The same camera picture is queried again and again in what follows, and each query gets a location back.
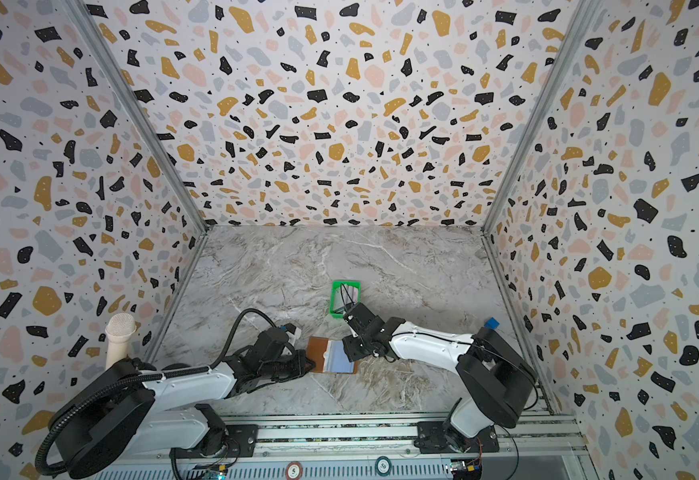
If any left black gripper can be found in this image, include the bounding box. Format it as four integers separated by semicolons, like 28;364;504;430
263;348;321;382

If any brown leather card holder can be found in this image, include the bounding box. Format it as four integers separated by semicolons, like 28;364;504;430
306;337;357;375

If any stack of credit cards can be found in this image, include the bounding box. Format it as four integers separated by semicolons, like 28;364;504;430
333;283;357;315

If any green plastic card tray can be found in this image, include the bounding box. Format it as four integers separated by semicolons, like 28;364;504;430
329;280;361;319

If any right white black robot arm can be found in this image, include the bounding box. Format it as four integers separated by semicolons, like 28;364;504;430
342;303;537;454

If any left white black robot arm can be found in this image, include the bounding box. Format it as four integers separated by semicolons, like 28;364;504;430
34;324;315;479

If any small blue cube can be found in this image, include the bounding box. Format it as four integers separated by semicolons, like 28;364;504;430
485;318;499;330

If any beige foam microphone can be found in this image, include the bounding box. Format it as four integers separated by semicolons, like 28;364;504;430
105;313;136;369

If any left black corrugated cable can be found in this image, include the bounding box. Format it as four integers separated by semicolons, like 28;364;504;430
33;308;278;478

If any aluminium mounting rail frame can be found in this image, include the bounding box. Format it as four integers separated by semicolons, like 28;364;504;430
97;409;598;479

